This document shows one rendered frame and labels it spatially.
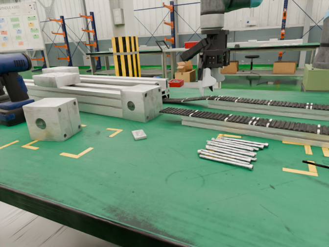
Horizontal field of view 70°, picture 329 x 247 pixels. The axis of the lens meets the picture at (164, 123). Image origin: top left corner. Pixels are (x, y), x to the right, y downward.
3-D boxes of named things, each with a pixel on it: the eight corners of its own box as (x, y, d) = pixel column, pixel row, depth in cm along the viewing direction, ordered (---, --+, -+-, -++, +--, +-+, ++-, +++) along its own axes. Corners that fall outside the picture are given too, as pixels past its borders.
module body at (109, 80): (170, 98, 99) (169, 78, 96) (156, 104, 91) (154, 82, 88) (56, 87, 141) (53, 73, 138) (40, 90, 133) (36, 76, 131)
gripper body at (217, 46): (222, 69, 74) (223, 28, 70) (197, 69, 79) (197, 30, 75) (229, 66, 80) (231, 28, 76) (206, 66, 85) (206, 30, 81)
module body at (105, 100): (142, 111, 84) (140, 86, 81) (123, 118, 76) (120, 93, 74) (24, 94, 126) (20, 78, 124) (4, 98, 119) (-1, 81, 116)
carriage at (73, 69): (80, 79, 128) (78, 66, 125) (62, 83, 119) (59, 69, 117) (62, 78, 136) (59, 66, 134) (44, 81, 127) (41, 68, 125)
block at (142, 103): (167, 111, 81) (165, 84, 78) (145, 122, 72) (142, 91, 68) (146, 109, 86) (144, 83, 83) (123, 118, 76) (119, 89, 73)
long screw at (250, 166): (253, 168, 44) (253, 163, 43) (251, 171, 43) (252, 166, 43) (200, 157, 49) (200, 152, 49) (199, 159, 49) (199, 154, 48)
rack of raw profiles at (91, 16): (30, 71, 1056) (17, 18, 983) (47, 69, 1132) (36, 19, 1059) (87, 72, 919) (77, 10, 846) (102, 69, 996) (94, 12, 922)
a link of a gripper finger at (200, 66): (200, 79, 76) (203, 52, 76) (196, 79, 77) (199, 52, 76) (205, 82, 80) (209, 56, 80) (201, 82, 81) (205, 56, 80)
